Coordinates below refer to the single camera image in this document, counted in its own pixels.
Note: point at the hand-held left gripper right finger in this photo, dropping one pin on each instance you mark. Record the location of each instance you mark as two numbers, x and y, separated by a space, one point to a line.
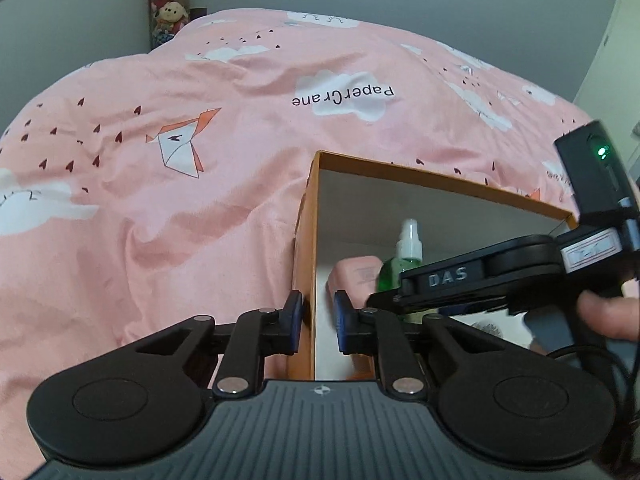
342 321

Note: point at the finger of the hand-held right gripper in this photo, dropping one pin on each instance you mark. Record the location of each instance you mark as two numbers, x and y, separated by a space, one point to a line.
400 301

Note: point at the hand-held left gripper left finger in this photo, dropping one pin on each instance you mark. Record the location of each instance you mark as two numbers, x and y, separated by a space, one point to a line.
296 316

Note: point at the green spray bottle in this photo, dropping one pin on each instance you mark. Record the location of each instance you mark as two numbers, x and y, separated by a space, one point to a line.
405 265

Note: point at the pink bottle with orange cap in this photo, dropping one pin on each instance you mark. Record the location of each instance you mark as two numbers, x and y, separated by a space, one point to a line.
356 274

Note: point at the orange cardboard box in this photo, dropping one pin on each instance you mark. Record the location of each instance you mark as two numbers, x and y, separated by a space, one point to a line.
320 220

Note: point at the person's right hand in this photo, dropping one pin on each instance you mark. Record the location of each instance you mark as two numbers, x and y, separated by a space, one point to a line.
607 316

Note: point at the pink printed blanket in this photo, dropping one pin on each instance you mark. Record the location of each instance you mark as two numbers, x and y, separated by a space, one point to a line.
150 185

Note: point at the white cabinet door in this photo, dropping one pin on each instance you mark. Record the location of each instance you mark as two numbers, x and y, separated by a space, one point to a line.
617 45

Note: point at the column of plush toys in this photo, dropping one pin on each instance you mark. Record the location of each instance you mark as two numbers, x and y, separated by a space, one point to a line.
170 2

